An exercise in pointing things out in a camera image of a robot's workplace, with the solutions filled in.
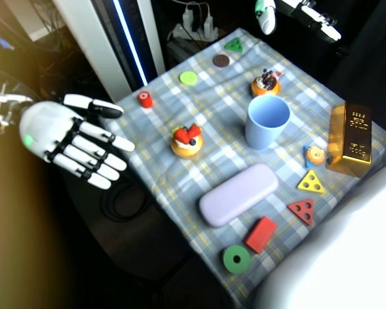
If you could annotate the strawberry cream tart toy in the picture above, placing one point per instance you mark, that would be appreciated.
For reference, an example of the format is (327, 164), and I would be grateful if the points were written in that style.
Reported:
(186, 149)

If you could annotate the blue cup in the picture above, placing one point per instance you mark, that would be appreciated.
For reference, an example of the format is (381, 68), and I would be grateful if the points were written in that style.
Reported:
(260, 138)

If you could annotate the green triangle block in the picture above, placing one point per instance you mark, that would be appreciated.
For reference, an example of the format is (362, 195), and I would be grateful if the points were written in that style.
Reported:
(229, 46)

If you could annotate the white plug adapter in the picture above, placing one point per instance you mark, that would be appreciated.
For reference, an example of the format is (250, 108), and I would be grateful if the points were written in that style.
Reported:
(209, 22)
(188, 16)

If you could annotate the brown round disc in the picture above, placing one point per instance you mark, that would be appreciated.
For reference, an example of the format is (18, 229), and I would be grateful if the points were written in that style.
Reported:
(221, 60)

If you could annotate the black plug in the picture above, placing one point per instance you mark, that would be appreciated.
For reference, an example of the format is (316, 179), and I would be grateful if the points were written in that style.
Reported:
(197, 22)

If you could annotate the white power strip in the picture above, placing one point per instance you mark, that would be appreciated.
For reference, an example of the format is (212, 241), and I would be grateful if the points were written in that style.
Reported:
(183, 33)

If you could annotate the blue plaid tablecloth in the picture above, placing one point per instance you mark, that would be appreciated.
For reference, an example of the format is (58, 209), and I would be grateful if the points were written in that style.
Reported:
(302, 96)

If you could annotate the dark grey box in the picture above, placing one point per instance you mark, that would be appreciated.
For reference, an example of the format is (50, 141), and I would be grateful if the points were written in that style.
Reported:
(180, 51)

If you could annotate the light green round disc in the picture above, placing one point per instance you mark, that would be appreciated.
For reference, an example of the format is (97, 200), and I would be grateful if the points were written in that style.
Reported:
(188, 77)

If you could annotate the black backdrop curtain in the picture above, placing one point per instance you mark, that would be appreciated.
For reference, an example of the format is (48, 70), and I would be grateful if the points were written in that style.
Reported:
(373, 64)

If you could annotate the red cylinder block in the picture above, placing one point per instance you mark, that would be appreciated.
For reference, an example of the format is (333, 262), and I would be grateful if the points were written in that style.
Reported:
(146, 102)

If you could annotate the gold bar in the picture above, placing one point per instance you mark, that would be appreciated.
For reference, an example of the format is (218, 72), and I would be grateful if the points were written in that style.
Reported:
(357, 135)

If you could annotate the yellow triangle block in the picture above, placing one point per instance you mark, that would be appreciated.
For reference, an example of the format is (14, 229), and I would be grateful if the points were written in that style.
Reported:
(310, 181)

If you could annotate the lavender glasses case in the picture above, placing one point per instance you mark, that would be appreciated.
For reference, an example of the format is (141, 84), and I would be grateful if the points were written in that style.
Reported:
(238, 194)

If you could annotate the white column with blue light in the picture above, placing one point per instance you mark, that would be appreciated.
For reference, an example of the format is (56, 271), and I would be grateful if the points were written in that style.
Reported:
(83, 32)

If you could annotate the red triangle block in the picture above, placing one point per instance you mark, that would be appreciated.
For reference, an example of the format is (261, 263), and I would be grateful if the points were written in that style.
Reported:
(302, 210)

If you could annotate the red rectangular block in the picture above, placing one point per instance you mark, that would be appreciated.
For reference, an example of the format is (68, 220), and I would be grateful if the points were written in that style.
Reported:
(260, 235)

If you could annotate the white blurred shell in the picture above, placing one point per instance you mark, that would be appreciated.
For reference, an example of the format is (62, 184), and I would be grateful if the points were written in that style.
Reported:
(341, 257)

